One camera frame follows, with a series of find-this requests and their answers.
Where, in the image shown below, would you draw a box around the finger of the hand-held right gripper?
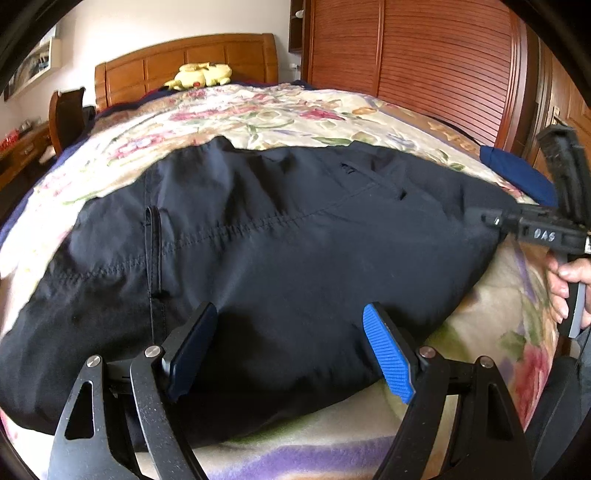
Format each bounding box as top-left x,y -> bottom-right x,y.
480,208 -> 525,232

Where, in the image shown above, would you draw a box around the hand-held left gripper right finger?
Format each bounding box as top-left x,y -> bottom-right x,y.
362,302 -> 536,480

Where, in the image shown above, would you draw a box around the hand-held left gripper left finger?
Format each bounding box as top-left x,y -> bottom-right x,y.
46,302 -> 219,480

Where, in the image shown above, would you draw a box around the black pants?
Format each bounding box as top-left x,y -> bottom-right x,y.
0,135 -> 522,446

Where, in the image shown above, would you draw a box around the person's right hand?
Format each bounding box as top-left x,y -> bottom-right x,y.
547,258 -> 591,324

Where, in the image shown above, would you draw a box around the blue pillow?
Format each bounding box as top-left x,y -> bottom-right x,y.
479,145 -> 557,207

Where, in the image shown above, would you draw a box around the wooden door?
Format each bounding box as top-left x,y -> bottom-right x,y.
531,44 -> 591,185

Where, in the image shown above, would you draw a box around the wooden louvered wardrobe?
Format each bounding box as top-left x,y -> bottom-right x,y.
305,0 -> 543,160

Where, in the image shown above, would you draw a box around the person's dark trousers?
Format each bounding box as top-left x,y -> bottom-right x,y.
526,355 -> 586,480

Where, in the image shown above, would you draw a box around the floral blanket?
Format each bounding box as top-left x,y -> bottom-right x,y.
0,83 -> 564,480

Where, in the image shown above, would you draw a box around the wooden desk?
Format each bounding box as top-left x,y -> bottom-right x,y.
0,121 -> 54,190

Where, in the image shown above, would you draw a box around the wooden chair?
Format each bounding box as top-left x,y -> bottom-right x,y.
48,86 -> 88,155

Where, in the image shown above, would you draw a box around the yellow plush toy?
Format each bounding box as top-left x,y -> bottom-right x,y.
165,61 -> 232,90

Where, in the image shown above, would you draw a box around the wooden headboard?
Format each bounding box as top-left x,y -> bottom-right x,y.
95,33 -> 279,112

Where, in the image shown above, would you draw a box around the framed wall picture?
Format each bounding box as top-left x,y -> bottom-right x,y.
4,25 -> 62,100

